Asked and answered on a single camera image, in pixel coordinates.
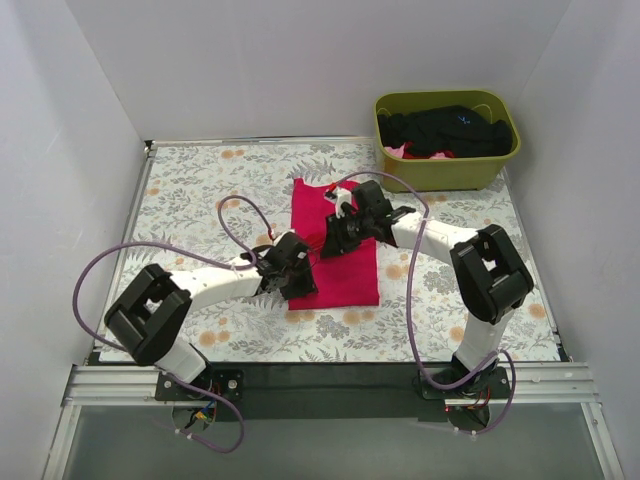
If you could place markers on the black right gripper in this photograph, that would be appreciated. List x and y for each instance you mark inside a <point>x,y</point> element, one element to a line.
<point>338,238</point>

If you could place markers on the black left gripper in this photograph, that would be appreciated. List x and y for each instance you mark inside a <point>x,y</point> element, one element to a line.
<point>298,282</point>

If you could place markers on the magenta t shirt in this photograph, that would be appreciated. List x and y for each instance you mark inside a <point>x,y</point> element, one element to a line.
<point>350,280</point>

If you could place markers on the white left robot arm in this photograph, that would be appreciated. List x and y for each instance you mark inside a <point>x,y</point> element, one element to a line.
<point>148,315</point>

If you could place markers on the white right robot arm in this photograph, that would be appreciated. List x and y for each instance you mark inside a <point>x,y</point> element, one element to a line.
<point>492,278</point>

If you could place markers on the pink garment in basket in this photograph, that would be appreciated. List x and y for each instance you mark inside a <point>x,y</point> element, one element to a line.
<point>400,152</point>

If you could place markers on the floral patterned table mat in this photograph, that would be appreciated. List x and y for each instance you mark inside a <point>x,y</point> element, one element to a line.
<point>212,200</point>

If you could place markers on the green plastic laundry basket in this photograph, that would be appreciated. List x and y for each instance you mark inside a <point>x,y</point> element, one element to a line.
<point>445,174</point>

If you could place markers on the black t shirt in basket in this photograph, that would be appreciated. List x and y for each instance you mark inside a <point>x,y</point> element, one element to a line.
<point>460,130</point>

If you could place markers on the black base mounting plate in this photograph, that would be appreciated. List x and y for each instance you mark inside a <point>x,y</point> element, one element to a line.
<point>345,391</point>

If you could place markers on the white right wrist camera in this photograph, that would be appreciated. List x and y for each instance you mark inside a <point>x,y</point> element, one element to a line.
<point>339,197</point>

